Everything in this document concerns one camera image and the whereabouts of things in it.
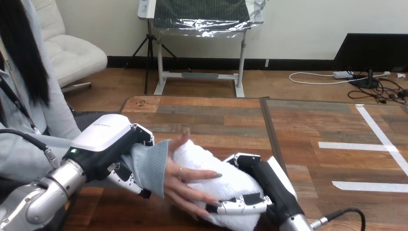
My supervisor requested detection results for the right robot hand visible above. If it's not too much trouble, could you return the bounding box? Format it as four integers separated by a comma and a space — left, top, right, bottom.
205, 153, 306, 229

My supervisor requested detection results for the person's hand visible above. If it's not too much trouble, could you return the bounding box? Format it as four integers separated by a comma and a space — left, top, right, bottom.
164, 127, 223, 221

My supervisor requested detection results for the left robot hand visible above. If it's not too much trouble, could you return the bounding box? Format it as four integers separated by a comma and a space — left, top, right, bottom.
62, 114, 155, 200

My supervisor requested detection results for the white towel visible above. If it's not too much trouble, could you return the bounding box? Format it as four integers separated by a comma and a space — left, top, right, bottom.
171, 139, 266, 231

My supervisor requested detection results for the person's forearm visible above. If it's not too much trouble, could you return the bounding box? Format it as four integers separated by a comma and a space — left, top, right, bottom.
120, 139, 170, 199

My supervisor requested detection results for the person's body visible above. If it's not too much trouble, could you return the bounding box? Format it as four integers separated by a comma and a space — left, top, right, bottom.
0, 0, 82, 193

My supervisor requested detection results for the white cushioned chair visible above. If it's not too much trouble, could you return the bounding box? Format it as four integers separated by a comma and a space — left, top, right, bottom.
31, 0, 108, 94

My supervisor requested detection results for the white desk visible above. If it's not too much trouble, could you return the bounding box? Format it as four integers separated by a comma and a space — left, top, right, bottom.
137, 0, 248, 98

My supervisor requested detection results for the black tripod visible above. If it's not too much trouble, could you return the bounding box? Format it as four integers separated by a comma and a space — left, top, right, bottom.
132, 19, 192, 95

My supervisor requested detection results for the white power strip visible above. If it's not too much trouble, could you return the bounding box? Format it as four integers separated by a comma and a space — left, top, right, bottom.
332, 70, 355, 80

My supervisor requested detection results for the foil sheet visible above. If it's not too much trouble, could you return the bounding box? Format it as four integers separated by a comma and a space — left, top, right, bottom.
152, 0, 267, 39

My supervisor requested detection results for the dark ribbed mat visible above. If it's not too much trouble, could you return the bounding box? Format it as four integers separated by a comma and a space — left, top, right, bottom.
153, 0, 251, 29

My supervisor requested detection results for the dark screen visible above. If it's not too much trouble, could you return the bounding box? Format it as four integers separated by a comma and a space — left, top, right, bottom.
333, 33, 408, 90

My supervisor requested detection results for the black cable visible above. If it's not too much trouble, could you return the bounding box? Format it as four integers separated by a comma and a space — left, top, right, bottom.
0, 128, 61, 170
310, 207, 367, 231

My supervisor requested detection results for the white cable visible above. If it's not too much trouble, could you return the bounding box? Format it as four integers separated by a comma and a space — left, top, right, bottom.
289, 71, 392, 86

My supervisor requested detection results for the tangle of cables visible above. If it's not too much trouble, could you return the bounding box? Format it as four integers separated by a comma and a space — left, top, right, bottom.
346, 74, 408, 105

